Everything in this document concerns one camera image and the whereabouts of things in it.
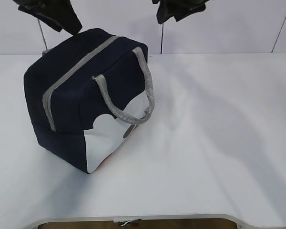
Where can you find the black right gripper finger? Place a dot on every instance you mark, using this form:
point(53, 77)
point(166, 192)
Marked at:
point(183, 13)
point(168, 8)

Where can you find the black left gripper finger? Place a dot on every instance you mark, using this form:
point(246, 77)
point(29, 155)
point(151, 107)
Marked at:
point(40, 11)
point(69, 20)

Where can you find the navy blue lunch bag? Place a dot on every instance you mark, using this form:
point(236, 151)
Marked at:
point(87, 94)

